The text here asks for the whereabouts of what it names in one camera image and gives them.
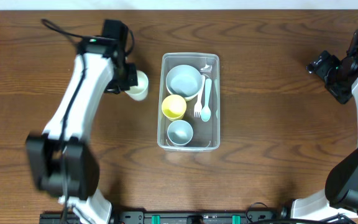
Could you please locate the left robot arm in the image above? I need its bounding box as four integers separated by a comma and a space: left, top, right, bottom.
25, 37, 137, 223

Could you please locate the clear plastic container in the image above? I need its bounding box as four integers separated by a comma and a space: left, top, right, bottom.
157, 52, 220, 151

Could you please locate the yellow cup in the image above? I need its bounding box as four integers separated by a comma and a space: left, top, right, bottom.
162, 95, 187, 121

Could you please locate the yellow bowl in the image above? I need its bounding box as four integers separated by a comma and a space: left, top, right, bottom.
183, 94, 198, 101

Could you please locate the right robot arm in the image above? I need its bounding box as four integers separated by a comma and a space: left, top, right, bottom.
282, 29, 358, 222

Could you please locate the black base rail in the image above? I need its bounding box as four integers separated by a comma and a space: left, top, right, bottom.
39, 209, 291, 224

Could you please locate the white plastic fork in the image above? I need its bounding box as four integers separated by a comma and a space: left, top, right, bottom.
194, 75, 206, 118

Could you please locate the grey bowl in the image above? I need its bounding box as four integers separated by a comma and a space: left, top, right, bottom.
165, 65, 202, 97

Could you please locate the white cup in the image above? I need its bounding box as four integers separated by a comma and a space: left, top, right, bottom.
126, 70, 149, 101

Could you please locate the pale blue plastic spoon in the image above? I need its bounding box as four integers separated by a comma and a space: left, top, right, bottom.
201, 78, 212, 122

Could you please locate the grey cup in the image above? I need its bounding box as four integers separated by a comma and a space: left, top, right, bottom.
167, 120, 194, 146

